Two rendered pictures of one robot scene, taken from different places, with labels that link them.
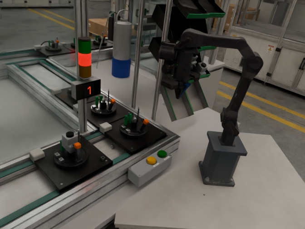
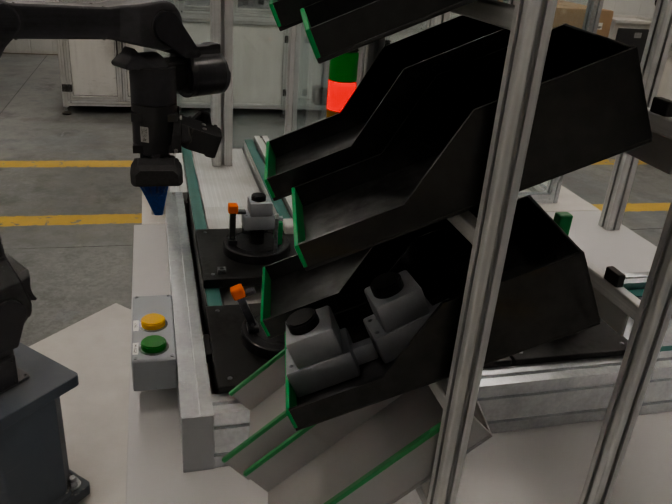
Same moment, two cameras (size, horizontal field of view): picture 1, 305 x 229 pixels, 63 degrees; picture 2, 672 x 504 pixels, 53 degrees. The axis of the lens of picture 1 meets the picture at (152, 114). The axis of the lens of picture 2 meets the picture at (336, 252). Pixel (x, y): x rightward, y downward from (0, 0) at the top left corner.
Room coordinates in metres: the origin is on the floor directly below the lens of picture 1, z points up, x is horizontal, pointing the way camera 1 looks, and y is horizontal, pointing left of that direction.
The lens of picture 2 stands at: (1.62, -0.67, 1.59)
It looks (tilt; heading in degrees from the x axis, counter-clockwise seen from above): 25 degrees down; 124
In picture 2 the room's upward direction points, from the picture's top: 5 degrees clockwise
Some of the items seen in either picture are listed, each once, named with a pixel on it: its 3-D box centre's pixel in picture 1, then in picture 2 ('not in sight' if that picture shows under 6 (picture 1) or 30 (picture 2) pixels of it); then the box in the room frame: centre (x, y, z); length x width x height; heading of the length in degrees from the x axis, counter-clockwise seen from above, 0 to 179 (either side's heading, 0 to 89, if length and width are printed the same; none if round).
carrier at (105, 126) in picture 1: (133, 123); (284, 315); (1.02, 0.09, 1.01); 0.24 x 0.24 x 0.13; 50
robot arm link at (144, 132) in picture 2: (182, 72); (155, 133); (0.94, -0.10, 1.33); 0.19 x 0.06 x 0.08; 140
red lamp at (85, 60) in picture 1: (85, 58); (341, 94); (0.96, 0.30, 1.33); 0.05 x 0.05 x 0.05
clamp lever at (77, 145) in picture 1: (76, 150); (236, 221); (0.74, 0.27, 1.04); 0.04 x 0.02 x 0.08; 50
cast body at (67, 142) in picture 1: (69, 139); (263, 210); (0.77, 0.31, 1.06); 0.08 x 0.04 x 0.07; 51
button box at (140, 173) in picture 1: (150, 166); (154, 339); (0.82, -0.02, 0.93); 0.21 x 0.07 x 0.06; 140
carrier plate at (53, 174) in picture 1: (71, 160); (256, 254); (0.77, 0.31, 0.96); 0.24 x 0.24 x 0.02; 50
